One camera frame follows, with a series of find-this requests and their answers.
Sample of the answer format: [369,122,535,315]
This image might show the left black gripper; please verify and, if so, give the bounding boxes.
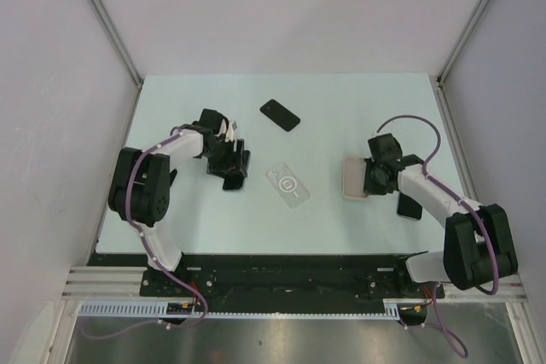
[204,138,247,179]

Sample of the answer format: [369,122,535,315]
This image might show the beige phone case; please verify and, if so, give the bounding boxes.
[342,157,367,200]

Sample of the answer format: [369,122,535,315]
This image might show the black phone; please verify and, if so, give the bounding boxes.
[259,99,301,132]
[396,193,423,221]

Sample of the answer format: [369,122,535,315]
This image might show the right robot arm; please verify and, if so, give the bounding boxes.
[363,133,518,297]

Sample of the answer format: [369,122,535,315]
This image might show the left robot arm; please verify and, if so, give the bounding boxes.
[107,108,251,296]

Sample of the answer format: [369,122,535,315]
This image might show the clear magsafe phone case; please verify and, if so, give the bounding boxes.
[265,163,311,209]

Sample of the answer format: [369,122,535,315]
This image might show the black phone on table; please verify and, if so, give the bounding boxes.
[259,99,301,132]

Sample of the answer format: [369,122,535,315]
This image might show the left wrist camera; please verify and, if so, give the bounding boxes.
[217,119,237,142]

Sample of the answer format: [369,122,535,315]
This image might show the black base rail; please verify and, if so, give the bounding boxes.
[89,253,444,313]

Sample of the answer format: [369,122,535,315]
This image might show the white slotted cable duct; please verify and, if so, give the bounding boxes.
[78,300,424,321]

